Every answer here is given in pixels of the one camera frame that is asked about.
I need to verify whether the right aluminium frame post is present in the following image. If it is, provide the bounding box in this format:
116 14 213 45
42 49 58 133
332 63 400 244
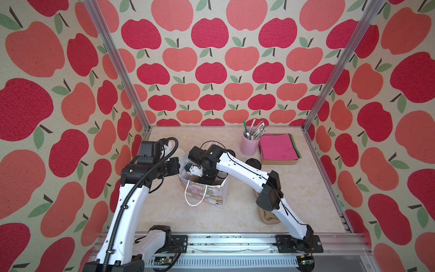
302 0 386 133

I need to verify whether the left aluminium frame post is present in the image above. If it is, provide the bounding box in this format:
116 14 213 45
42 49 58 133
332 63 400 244
84 0 151 134

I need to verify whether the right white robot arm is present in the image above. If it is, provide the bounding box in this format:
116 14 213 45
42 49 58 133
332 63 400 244
188 145 314 252

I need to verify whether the cardboard napkin tray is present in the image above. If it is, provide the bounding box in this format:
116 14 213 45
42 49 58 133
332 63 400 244
259 133 299 166

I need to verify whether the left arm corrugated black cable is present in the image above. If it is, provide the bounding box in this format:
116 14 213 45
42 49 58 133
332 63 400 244
101 136 180 272

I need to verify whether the pink napkin stack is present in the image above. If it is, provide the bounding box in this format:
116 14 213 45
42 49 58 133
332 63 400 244
259 133 302 161

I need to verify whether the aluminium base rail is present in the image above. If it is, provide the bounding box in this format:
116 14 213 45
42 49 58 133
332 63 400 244
84 232 378 272

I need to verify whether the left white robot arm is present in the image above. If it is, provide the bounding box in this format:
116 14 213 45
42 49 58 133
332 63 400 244
83 157 182 272

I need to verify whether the stack of pulp cup carriers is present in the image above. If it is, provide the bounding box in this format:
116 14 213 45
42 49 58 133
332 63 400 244
257 205 281 225

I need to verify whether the animal print paper gift bag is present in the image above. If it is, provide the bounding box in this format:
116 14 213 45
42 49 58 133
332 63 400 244
178 155 229 207

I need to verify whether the aluminium frame post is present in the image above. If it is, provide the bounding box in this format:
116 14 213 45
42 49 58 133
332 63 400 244
302 0 386 133
84 0 151 134

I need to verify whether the pink pen holder cup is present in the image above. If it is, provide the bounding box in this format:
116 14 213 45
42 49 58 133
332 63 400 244
240 132 259 156

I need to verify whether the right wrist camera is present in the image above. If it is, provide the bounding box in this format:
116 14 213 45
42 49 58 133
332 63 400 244
185 163 203 177

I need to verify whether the black coffee cup lid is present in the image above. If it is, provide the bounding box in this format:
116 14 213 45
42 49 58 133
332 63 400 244
245 158 262 170

